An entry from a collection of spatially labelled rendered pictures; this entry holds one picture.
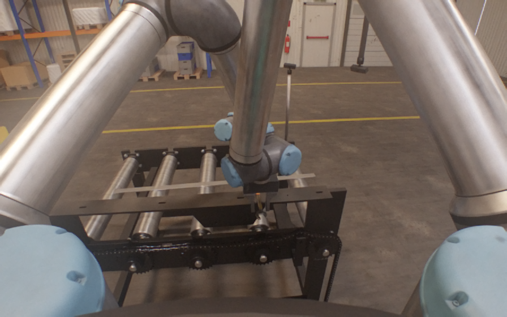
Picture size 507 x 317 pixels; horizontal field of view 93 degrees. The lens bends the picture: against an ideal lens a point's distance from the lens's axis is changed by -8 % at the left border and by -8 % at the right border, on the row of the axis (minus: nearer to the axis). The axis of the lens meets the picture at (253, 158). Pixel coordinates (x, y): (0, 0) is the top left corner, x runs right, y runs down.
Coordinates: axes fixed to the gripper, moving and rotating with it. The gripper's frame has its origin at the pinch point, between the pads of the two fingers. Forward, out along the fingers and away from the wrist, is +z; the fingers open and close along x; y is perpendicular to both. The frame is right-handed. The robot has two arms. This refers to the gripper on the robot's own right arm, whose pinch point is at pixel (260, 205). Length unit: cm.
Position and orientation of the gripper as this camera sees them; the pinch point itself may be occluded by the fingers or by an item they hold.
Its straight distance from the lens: 104.6
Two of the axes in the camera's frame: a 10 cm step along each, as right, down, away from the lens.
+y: 0.9, 4.9, -8.6
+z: 0.1, 8.7, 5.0
